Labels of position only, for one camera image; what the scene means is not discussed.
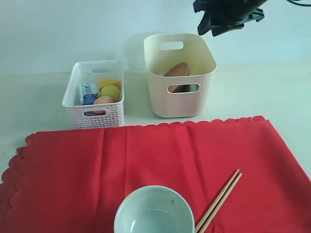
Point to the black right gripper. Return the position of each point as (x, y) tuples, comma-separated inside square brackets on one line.
[(221, 16)]

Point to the brown wooden plate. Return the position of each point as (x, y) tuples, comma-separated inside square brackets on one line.
[(179, 70)]

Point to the yellow lemon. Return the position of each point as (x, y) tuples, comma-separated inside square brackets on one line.
[(112, 91)]

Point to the yellow cheese wedge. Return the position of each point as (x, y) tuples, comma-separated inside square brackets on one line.
[(105, 82)]

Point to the brown egg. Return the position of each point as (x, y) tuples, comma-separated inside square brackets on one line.
[(102, 100)]

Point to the blue white milk carton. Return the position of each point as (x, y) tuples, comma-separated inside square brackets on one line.
[(88, 93)]

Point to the pale green ceramic bowl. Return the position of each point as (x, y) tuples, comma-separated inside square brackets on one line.
[(154, 209)]

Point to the red scalloped table cloth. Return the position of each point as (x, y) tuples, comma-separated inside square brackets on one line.
[(74, 181)]

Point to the stainless steel cup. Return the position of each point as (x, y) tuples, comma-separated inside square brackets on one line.
[(194, 87)]

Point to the cream plastic bin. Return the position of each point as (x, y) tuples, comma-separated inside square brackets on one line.
[(162, 52)]

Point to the white perforated plastic basket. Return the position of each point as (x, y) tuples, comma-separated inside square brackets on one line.
[(98, 115)]

